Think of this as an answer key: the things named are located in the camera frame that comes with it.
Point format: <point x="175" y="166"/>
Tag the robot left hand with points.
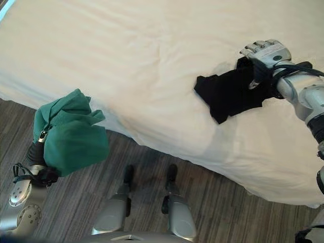
<point x="35" y="152"/>

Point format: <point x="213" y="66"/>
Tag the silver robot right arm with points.
<point x="303" y="101"/>

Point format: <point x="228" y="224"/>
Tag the silver robot right leg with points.
<point x="177" y="202"/>

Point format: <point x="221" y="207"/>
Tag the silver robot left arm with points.
<point x="22" y="200"/>

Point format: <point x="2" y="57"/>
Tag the white bed with sheet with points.
<point x="157" y="83"/>

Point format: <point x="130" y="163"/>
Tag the green cloth garment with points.
<point x="73" y="134"/>

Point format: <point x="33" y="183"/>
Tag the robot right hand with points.
<point x="268" y="53"/>

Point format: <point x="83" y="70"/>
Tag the black cloth garment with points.
<point x="229" y="93"/>

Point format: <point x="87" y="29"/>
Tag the silver robot torso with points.
<point x="136" y="238"/>

